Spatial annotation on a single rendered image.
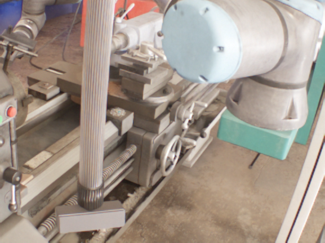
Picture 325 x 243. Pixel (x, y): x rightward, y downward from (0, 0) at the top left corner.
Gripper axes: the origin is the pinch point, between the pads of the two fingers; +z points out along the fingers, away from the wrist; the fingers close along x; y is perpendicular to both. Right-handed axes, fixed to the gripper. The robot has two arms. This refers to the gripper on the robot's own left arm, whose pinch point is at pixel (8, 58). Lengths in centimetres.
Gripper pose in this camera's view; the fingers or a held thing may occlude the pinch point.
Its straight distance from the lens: 149.0
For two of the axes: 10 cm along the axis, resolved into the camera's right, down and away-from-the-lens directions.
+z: -0.3, 6.0, -8.0
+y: 4.1, -7.2, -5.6
